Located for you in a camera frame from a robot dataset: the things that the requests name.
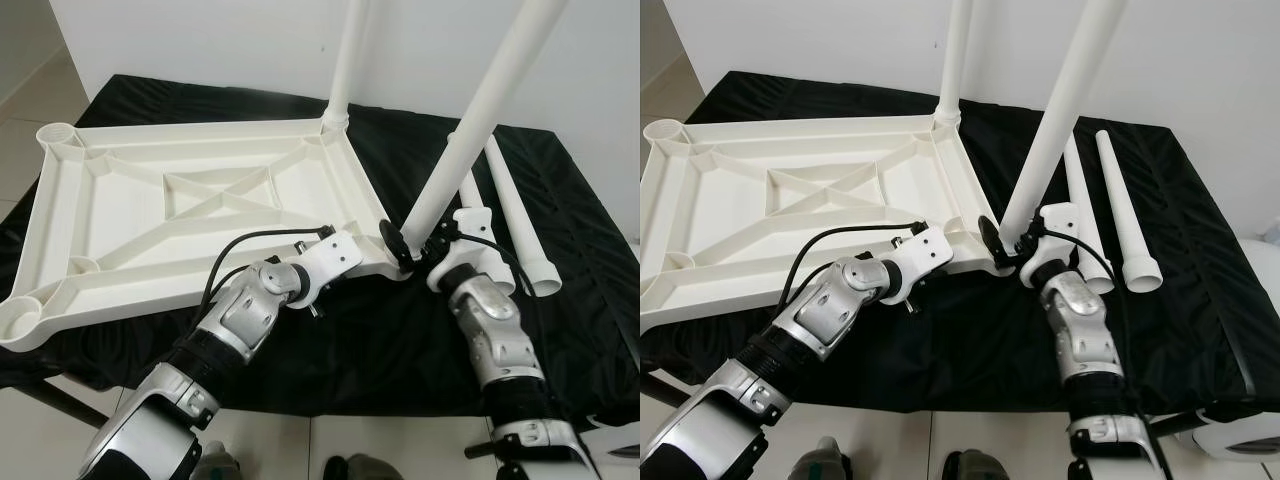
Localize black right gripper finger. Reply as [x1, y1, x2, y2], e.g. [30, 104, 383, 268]
[379, 219, 414, 268]
[977, 214, 1007, 265]

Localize white plastic children table top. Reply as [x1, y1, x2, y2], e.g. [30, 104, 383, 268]
[0, 115, 412, 352]
[640, 113, 1002, 337]

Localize black tablecloth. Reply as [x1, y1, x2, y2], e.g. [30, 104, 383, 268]
[640, 70, 1280, 415]
[0, 75, 641, 418]

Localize grey robot right leg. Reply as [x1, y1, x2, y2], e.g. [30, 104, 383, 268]
[322, 453, 403, 480]
[945, 450, 1013, 480]

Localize grey robot leg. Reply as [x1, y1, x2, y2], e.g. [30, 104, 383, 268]
[190, 440, 240, 480]
[945, 450, 1013, 480]
[795, 437, 852, 480]
[322, 453, 403, 480]

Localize grey robot left leg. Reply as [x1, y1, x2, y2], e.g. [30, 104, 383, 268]
[190, 440, 240, 480]
[795, 437, 852, 480]

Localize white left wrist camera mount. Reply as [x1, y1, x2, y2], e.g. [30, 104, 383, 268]
[288, 229, 365, 308]
[881, 224, 955, 308]

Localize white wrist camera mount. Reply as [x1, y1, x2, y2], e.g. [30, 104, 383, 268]
[288, 229, 365, 308]
[427, 206, 497, 295]
[1019, 202, 1087, 293]
[881, 224, 955, 308]

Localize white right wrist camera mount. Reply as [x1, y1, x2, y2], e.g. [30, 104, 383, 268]
[1019, 202, 1087, 293]
[427, 206, 497, 295]

